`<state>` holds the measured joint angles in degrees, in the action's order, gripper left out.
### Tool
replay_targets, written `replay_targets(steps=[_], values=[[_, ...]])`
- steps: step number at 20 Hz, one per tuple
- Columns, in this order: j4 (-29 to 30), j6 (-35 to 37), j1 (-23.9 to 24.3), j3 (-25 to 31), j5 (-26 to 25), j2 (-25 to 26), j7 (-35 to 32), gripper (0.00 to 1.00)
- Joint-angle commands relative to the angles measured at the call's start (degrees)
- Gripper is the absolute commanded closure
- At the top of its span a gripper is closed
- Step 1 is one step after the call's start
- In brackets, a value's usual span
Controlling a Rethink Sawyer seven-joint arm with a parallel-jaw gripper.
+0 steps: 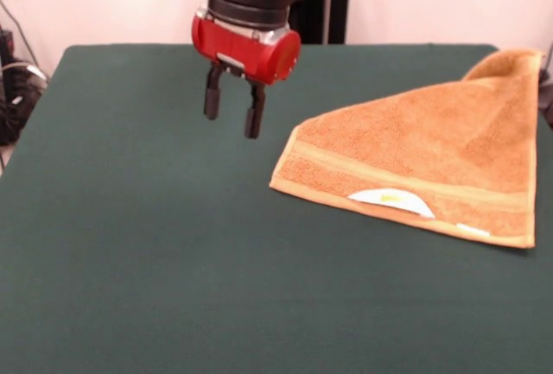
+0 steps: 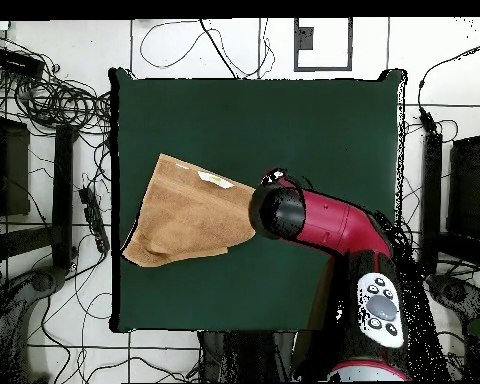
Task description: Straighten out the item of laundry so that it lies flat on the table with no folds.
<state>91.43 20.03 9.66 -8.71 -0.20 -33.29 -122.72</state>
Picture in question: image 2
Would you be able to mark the grey floor hatch frame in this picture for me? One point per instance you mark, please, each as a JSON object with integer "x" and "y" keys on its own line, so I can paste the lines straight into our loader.
{"x": 304, "y": 38}

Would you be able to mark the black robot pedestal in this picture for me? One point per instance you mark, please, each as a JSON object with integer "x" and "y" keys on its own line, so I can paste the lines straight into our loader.
{"x": 244, "y": 356}

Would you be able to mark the black rectangular box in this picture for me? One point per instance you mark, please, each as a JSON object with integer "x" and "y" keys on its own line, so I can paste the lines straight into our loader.
{"x": 18, "y": 64}

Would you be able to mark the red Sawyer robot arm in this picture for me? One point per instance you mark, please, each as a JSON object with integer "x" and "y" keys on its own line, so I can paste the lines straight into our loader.
{"x": 332, "y": 224}

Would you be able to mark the black metal frame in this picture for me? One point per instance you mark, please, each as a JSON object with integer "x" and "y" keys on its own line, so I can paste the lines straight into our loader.
{"x": 432, "y": 192}
{"x": 62, "y": 192}

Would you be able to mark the dark green table cloth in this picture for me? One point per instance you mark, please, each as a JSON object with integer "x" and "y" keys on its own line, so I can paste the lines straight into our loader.
{"x": 224, "y": 120}

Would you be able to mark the grey stand base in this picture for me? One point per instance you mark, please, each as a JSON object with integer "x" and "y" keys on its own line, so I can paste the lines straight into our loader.
{"x": 460, "y": 294}
{"x": 44, "y": 282}

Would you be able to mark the black power strip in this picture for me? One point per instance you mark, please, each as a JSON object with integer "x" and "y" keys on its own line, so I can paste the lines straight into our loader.
{"x": 94, "y": 218}

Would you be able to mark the tan terry towel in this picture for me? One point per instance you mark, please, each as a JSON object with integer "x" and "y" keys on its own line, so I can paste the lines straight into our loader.
{"x": 192, "y": 216}

